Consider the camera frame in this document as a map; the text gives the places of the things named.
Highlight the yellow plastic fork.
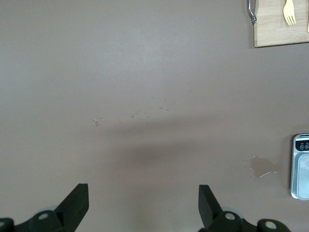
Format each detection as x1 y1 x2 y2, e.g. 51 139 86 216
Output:
282 0 297 26

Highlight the silver digital kitchen scale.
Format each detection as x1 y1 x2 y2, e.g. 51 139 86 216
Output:
290 132 309 200

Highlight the liquid spill stain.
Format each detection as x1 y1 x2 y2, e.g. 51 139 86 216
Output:
249 156 281 179

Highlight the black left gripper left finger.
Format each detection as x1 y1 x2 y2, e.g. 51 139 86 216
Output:
0 183 89 232

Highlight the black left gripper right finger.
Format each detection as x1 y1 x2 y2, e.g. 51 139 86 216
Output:
198 185 290 232

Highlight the bamboo cutting board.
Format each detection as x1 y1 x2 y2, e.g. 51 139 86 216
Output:
247 0 309 48

